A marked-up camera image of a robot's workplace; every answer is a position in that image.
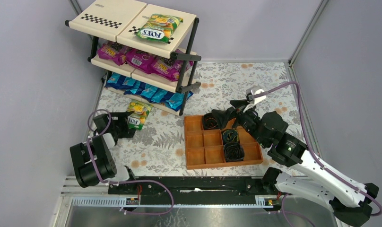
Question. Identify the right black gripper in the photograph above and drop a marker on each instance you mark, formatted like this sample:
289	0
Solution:
238	113

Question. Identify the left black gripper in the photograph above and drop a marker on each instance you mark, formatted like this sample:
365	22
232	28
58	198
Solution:
120	124

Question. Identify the green Fox's candy bag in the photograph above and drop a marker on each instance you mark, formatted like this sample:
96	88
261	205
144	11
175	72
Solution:
141	111
159	27

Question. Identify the blue candy bag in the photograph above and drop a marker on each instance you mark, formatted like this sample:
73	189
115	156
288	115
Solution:
173	101
120	82

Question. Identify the purple candy bag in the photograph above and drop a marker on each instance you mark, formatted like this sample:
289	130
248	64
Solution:
167	68
113	51

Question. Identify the blue candy bag corner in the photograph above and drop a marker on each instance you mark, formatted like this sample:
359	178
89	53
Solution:
153	94

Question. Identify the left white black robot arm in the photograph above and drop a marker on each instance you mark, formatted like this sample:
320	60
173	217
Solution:
92	160

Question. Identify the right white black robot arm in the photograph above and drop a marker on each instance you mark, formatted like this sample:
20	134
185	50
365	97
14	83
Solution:
347	199

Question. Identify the blue candy bag on shelf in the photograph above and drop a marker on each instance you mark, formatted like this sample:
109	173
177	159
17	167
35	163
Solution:
173	101

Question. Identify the purple candy bag on shelf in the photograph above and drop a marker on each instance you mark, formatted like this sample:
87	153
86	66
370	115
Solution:
167	68

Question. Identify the cream three-tier shelf rack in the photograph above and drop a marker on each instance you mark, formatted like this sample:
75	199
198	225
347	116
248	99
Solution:
148	43

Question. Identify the black orange rolled sock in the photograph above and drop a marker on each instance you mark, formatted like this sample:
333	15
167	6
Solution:
209	122

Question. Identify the dark green rolled sock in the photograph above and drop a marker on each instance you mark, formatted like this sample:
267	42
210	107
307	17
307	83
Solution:
230	135

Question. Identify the large black rolled sock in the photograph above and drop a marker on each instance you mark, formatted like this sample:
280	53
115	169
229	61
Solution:
233	152

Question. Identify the orange wooden divider tray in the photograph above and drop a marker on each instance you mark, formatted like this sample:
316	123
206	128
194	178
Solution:
205	148

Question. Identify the floral patterned tablecloth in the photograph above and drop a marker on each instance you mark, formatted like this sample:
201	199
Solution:
159	148

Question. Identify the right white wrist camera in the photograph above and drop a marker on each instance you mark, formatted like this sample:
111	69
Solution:
254	95

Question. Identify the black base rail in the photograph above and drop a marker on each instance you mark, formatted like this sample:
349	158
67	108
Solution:
189	190

